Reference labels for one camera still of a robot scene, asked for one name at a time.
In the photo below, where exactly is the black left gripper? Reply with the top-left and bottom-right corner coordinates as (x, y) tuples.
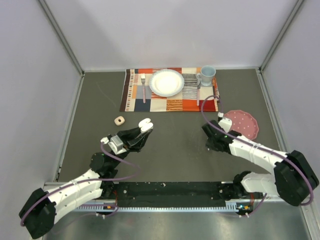
(110, 123), (152, 169)

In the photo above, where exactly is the white glossy charging case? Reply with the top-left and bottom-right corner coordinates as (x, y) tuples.
(138, 118), (154, 133)

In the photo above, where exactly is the beige case with black oval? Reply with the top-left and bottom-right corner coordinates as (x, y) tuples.
(114, 116), (125, 126)

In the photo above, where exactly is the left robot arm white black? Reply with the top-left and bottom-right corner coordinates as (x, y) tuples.
(18, 122), (154, 240)

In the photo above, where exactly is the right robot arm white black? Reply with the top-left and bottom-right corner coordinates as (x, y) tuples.
(201, 120), (320, 206)

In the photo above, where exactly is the pink dotted plate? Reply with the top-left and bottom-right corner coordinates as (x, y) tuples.
(223, 110), (259, 140)

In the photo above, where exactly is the multicoloured patchwork placemat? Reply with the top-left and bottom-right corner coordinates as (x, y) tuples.
(119, 67), (220, 112)

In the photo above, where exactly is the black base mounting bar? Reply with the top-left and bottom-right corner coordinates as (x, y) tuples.
(104, 181), (239, 208)

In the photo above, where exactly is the white plate with blue rim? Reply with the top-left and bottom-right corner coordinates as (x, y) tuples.
(149, 69), (185, 97)

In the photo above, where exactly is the light blue mug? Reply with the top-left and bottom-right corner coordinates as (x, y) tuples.
(196, 65), (216, 87)

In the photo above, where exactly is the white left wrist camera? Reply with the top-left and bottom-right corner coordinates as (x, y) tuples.
(100, 134), (127, 155)

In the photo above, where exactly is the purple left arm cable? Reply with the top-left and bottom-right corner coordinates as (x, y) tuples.
(19, 142), (142, 227)

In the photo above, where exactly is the pink handled knife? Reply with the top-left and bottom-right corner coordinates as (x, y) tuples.
(196, 83), (201, 106)

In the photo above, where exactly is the pink handled metal fork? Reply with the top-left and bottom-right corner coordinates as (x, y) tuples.
(140, 73), (146, 104)

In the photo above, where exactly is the grey slotted cable duct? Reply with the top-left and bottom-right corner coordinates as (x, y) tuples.
(74, 201), (252, 213)

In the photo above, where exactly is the aluminium frame post right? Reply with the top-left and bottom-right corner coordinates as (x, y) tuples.
(258, 0), (305, 73)

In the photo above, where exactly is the aluminium frame post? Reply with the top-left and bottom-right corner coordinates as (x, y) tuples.
(36, 0), (85, 76)
(258, 0), (305, 73)

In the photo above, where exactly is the aluminium frame post left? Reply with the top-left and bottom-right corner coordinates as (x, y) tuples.
(36, 0), (85, 76)

